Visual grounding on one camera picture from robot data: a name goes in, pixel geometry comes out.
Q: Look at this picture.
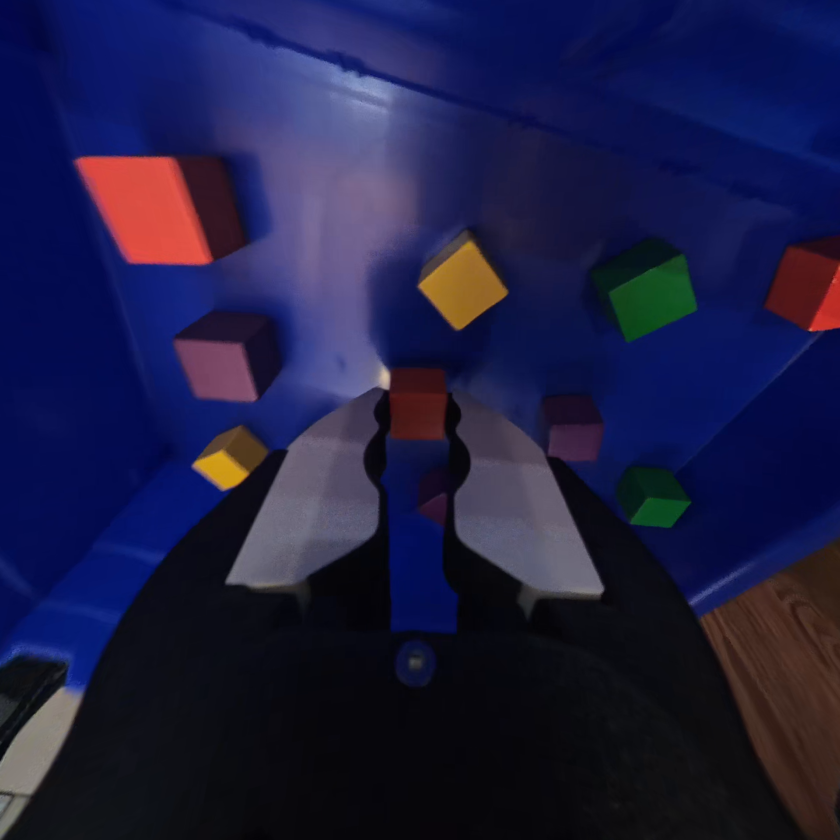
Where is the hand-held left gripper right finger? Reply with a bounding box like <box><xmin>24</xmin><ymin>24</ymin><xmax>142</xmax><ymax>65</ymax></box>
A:
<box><xmin>444</xmin><ymin>391</ymin><xmax>606</xmax><ymax>601</ymax></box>

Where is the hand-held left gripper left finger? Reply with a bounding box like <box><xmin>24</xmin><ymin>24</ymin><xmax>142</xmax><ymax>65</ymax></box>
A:
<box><xmin>224</xmin><ymin>387</ymin><xmax>391</xmax><ymax>593</ymax></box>

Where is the purple wooden cube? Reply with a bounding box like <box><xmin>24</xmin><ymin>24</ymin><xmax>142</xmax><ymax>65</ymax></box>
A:
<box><xmin>173</xmin><ymin>311</ymin><xmax>281</xmax><ymax>403</ymax></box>
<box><xmin>418</xmin><ymin>467</ymin><xmax>454</xmax><ymax>526</ymax></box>
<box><xmin>541</xmin><ymin>394</ymin><xmax>605</xmax><ymax>463</ymax></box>

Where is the yellow wooden cube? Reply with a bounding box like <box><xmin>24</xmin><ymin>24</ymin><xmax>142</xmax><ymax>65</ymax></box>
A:
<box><xmin>192</xmin><ymin>424</ymin><xmax>270</xmax><ymax>492</ymax></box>
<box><xmin>417</xmin><ymin>230</ymin><xmax>510</xmax><ymax>331</ymax></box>

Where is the green wooden cube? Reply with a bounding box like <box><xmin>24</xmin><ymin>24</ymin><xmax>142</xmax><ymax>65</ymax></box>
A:
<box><xmin>592</xmin><ymin>238</ymin><xmax>698</xmax><ymax>343</ymax></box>
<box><xmin>615</xmin><ymin>466</ymin><xmax>692</xmax><ymax>529</ymax></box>

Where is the red wooden cube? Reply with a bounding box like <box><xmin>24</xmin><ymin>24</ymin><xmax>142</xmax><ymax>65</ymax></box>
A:
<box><xmin>389</xmin><ymin>367</ymin><xmax>449</xmax><ymax>441</ymax></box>
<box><xmin>74</xmin><ymin>155</ymin><xmax>248</xmax><ymax>266</ymax></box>
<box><xmin>764</xmin><ymin>236</ymin><xmax>840</xmax><ymax>332</ymax></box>

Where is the blue plastic bin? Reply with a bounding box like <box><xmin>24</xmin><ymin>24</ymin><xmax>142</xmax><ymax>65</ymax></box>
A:
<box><xmin>0</xmin><ymin>0</ymin><xmax>840</xmax><ymax>690</ymax></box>

